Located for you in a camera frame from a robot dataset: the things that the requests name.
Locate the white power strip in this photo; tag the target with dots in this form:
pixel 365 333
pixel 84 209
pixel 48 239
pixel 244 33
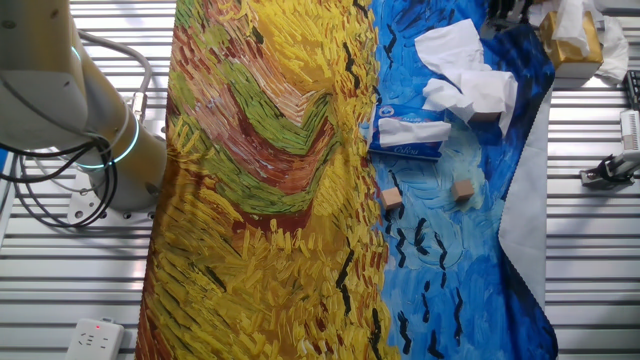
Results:
pixel 95 340

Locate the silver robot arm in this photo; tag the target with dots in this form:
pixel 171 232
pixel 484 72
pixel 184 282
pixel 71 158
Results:
pixel 45 100

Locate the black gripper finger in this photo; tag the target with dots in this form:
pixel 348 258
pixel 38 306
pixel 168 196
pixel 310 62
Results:
pixel 516 9
pixel 497 11

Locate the small wooden cube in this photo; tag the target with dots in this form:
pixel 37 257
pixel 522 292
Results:
pixel 391 198
pixel 462 190
pixel 484 117

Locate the yellow cardboard box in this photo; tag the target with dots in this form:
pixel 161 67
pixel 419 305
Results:
pixel 575 60

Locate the blue tissue pack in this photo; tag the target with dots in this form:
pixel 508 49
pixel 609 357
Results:
pixel 400 150

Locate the black keyboard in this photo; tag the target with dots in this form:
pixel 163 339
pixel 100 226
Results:
pixel 634 90

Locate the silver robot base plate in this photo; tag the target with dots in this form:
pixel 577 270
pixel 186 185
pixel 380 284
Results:
pixel 80 210

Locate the white ribbed device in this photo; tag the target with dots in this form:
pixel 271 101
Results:
pixel 631 131

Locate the painted wheatfield tablecloth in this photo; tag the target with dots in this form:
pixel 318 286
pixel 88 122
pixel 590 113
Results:
pixel 250 200

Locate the grey clamp tool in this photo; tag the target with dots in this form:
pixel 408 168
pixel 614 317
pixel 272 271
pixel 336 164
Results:
pixel 607 170

